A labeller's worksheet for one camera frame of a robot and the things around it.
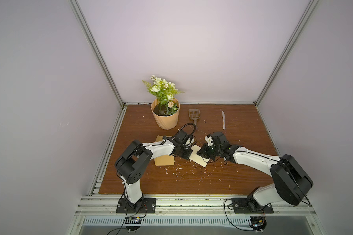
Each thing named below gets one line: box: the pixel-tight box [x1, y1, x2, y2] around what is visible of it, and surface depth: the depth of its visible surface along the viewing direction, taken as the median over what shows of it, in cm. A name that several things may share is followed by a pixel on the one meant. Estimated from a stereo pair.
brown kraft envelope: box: [153, 154, 175, 166], surface depth 90 cm
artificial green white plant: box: [142, 74, 185, 116], surface depth 93 cm
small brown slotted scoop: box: [188, 108, 201, 130], surface depth 116 cm
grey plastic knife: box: [221, 110, 227, 130], surface depth 110 cm
